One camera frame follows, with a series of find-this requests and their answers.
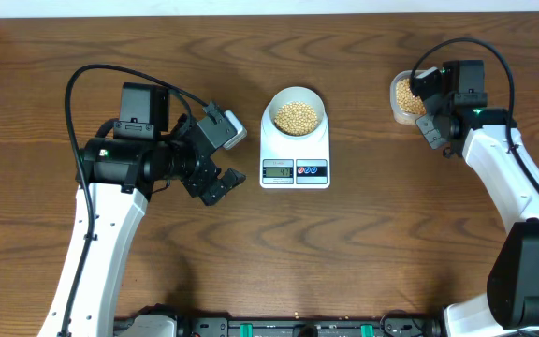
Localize black cable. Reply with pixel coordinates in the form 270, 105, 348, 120
56, 64, 210, 337
409, 37, 539, 226

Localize grey round bowl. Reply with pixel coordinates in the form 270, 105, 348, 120
267, 86, 328, 139

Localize left black cable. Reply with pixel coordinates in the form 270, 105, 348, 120
56, 64, 210, 337

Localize right black cable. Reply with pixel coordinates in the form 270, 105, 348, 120
409, 37, 539, 226

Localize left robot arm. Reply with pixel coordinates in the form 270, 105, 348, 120
39, 82, 246, 336

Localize clear plastic container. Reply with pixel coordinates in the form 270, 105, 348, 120
390, 70, 426, 125

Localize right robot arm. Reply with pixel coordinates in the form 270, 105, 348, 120
410, 60, 539, 336

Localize soybeans in container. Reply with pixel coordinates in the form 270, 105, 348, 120
395, 78, 426, 115

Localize soybeans in bowl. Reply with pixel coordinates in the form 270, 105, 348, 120
274, 101, 319, 136

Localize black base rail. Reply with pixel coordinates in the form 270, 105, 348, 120
113, 315, 449, 337

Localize white digital kitchen scale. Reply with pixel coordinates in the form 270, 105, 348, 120
259, 108, 330, 189

